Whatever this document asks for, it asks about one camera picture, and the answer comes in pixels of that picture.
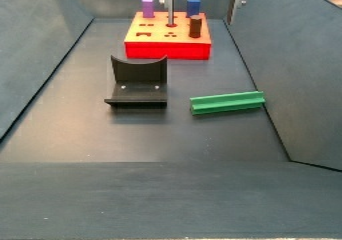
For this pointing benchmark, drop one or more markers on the purple rectangular peg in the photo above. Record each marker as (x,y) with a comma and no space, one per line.
(147,8)

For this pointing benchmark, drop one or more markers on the red peg board base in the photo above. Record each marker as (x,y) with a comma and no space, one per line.
(151,39)

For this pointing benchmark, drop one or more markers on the black curved fixture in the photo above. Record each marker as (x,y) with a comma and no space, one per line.
(141,83)

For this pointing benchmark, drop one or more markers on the blue rectangular peg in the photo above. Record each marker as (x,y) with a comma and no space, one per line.
(193,7)

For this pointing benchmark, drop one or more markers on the brown cylinder peg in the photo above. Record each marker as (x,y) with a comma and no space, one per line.
(195,26)

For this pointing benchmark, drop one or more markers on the green star-profile bar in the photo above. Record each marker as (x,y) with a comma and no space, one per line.
(226,102)

